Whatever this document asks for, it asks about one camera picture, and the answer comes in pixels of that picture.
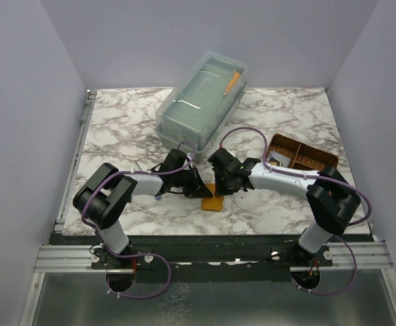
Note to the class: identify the clear plastic storage box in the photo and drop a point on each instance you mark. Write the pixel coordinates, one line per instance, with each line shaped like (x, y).
(196, 110)

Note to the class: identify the brown woven divided basket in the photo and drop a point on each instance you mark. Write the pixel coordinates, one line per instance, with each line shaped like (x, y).
(303, 156)

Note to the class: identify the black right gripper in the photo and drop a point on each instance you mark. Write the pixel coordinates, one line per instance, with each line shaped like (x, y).
(220, 190)

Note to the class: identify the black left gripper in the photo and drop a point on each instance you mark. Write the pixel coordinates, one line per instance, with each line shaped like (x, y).
(198, 188)

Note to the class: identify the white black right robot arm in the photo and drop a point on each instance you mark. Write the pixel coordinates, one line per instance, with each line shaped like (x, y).
(332, 200)

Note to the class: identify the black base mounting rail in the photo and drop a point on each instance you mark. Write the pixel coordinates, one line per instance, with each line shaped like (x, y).
(152, 259)

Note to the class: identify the orange utility knife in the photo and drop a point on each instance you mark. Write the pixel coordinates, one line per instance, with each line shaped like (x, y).
(232, 83)

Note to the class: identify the grey credit card stack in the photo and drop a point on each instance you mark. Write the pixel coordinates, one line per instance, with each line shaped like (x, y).
(278, 159)

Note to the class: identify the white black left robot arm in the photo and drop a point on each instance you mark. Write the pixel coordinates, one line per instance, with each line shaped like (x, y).
(102, 199)

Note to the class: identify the black green screwdriver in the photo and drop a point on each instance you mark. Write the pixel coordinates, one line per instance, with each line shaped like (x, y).
(138, 167)

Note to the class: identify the tan card holder wallet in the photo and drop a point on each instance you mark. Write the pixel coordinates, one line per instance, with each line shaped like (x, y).
(212, 204)

